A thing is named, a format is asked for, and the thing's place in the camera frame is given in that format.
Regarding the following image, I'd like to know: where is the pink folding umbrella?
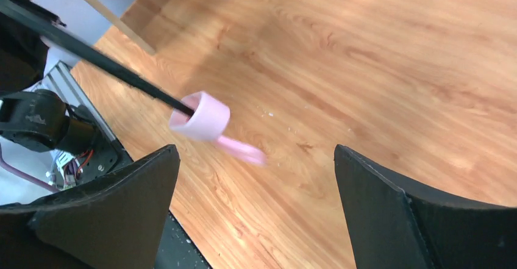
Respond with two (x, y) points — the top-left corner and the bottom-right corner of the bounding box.
(1, 0), (266, 165)

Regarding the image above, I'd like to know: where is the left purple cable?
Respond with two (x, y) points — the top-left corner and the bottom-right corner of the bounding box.
(0, 143), (62, 194)

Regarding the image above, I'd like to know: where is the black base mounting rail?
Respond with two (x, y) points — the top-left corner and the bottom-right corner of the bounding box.
(30, 62), (209, 268)

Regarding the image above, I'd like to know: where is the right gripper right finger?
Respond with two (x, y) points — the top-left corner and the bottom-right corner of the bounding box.
(334, 145), (516, 268)

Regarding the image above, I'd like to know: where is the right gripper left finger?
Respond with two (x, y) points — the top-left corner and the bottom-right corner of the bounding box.
(1, 145), (180, 268)

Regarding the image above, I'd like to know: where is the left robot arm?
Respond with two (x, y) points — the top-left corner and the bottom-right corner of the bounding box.
(1, 89), (101, 155)

